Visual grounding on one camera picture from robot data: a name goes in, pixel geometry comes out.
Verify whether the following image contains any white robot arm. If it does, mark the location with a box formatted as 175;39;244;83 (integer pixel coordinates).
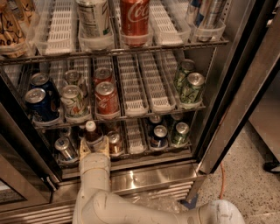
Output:
72;137;246;224

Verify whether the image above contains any dark blue can bottom shelf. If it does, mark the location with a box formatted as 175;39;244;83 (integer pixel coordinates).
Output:
150;125;167;148

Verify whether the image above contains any blue can rear middle shelf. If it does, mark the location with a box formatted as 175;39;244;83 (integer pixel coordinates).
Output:
31;73;60;108

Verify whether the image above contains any black caster wheel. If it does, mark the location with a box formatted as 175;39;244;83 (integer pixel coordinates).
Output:
263;162;280;173

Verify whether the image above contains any green can rear middle shelf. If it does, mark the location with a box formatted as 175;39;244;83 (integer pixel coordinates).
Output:
173;59;195;93

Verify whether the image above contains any white patterned can front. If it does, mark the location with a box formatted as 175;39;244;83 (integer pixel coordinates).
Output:
60;85;88;118

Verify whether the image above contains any stainless fridge door right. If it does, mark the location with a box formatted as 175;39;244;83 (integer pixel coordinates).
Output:
192;0;279;175

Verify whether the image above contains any red cola can rear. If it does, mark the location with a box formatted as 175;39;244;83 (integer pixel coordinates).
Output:
93;67;114;86

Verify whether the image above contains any clear bubble wrap bag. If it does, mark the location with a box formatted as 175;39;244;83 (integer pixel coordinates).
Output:
128;192;185;214

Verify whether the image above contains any red cola can front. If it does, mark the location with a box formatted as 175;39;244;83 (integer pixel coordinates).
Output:
94;81;119;115

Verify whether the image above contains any top wire shelf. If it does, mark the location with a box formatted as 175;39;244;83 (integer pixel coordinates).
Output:
0;38;228;66

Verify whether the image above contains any blue can front middle shelf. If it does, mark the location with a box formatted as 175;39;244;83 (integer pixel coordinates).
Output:
24;87;59;122

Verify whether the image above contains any white empty can tray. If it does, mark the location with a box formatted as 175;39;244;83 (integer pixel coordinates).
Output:
137;52;176;113
117;55;149;116

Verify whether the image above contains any dark bottle with white cap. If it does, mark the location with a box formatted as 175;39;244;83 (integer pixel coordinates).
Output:
85;120;103;151

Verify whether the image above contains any silver blue can bottom shelf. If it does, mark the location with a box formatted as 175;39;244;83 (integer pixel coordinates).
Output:
54;136;78;161

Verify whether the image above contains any gold can bottom shelf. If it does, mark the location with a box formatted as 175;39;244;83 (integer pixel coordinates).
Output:
108;131;123;156

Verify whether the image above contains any orange cable on floor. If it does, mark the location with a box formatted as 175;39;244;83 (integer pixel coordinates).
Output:
218;162;226;201

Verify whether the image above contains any white patterned can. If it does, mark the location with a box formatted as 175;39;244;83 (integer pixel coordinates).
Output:
64;69;88;97
60;85;88;118

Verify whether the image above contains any green can bottom shelf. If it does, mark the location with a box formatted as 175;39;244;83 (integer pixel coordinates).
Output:
171;122;189;145

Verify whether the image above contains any tan lettered can top shelf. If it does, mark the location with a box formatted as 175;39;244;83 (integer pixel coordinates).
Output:
0;0;26;59

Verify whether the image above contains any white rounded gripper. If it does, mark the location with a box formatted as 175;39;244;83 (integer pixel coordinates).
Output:
79;136;110;175

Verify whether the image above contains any silver blue cans top shelf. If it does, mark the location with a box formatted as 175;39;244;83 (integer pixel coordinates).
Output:
185;0;227;29

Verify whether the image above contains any green can shelf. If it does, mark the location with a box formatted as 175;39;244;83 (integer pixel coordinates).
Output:
173;59;195;93
171;122;189;145
180;73;205;103

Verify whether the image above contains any middle wire shelf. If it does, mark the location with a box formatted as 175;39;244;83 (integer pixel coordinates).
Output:
31;101;205;130

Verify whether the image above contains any white labelled can top shelf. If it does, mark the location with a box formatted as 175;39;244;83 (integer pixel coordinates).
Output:
76;0;111;38

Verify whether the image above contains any white patterned can rear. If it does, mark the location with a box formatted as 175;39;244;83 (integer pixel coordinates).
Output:
64;69;88;97

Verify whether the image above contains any tall red cola can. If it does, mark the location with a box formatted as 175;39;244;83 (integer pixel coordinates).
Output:
120;0;150;47

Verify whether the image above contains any green can front middle shelf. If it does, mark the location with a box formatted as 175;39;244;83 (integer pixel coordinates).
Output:
180;73;205;103

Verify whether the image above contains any blue tape cross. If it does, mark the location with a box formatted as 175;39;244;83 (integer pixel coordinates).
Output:
180;194;199;210

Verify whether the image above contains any stainless fridge base panel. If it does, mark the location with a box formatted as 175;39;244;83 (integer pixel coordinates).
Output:
0;162;206;224

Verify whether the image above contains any wire shelf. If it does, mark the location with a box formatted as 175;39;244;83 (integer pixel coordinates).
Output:
31;101;205;130
0;38;228;66

